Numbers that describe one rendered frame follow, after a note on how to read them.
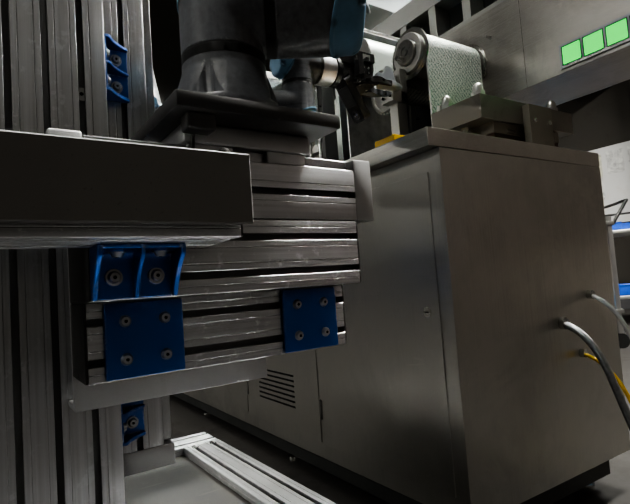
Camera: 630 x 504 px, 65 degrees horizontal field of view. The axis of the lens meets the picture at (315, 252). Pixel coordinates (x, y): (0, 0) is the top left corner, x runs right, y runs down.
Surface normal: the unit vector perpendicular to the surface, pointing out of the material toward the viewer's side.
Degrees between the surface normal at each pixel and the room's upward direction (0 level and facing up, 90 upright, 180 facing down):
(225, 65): 73
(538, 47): 90
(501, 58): 90
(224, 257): 90
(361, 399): 90
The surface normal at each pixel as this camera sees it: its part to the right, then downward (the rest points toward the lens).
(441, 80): 0.54, -0.09
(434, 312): -0.84, 0.03
